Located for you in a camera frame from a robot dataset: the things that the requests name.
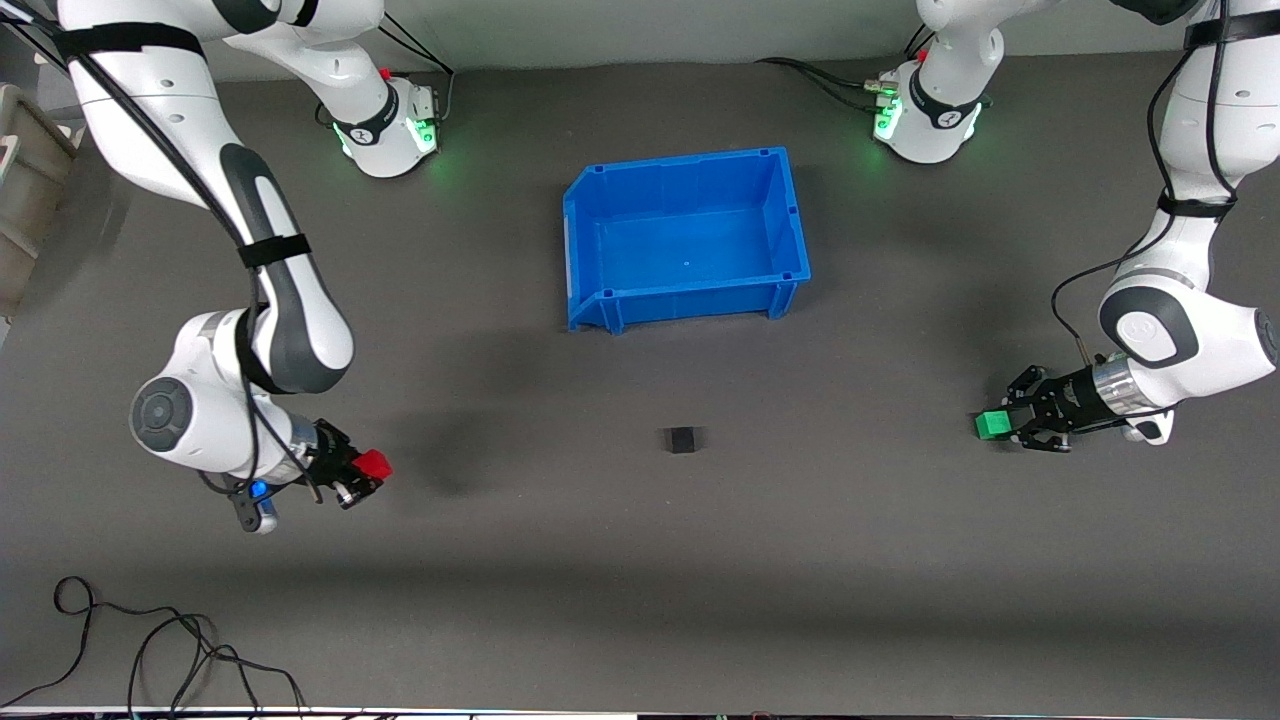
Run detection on blue plastic storage bin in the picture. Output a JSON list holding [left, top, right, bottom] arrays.
[[562, 146, 812, 334]]

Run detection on thin black loose cable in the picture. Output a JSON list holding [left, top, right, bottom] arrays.
[[0, 576, 307, 717]]

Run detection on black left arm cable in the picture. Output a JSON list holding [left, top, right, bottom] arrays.
[[1050, 0, 1243, 363]]

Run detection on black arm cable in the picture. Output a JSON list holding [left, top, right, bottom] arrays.
[[0, 18, 323, 503], [1050, 0, 1243, 363]]

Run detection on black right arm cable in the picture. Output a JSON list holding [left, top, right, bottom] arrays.
[[0, 18, 323, 503]]

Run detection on black left arm base cables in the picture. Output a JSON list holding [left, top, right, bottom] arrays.
[[754, 20, 936, 113]]

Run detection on black arm base cables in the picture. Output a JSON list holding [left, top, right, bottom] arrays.
[[754, 20, 936, 113], [316, 8, 457, 129]]

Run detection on black right arm base cables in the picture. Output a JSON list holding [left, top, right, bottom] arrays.
[[316, 8, 457, 129]]

